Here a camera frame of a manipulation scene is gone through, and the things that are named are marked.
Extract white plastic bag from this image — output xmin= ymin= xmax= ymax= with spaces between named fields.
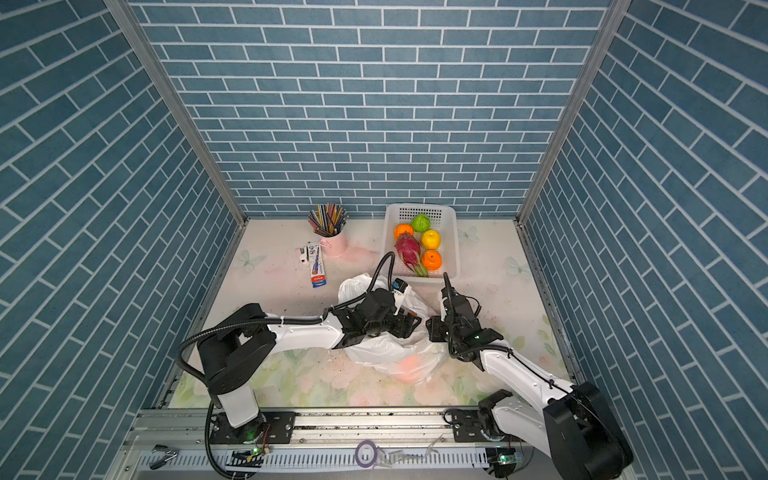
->
xmin=344 ymin=290 xmax=448 ymax=384

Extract orange fruit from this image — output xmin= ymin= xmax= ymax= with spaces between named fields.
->
xmin=421 ymin=250 xmax=442 ymax=272
xmin=393 ymin=223 xmax=415 ymax=240

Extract pink dragon fruit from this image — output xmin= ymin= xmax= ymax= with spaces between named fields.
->
xmin=395 ymin=232 xmax=429 ymax=277

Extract yellow lemon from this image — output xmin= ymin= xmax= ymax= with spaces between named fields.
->
xmin=420 ymin=230 xmax=442 ymax=250

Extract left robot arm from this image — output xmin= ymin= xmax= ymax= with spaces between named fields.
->
xmin=175 ymin=252 xmax=421 ymax=429

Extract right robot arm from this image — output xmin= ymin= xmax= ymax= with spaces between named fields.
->
xmin=427 ymin=274 xmax=634 ymax=479

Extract toothpaste box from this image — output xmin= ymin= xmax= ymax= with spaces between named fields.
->
xmin=306 ymin=243 xmax=327 ymax=288

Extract pink pencil cup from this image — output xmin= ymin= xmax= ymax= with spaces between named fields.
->
xmin=320 ymin=231 xmax=348 ymax=258

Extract white plastic basket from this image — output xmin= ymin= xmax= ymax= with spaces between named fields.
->
xmin=381 ymin=204 xmax=462 ymax=283

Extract colored pencils bundle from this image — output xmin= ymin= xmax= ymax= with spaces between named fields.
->
xmin=307 ymin=203 xmax=348 ymax=238

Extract purple tape roll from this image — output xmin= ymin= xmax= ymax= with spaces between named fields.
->
xmin=353 ymin=439 xmax=379 ymax=469

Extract metal clip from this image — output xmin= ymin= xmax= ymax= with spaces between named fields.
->
xmin=149 ymin=444 xmax=178 ymax=470

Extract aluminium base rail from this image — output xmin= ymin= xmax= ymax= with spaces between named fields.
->
xmin=107 ymin=407 xmax=547 ymax=479

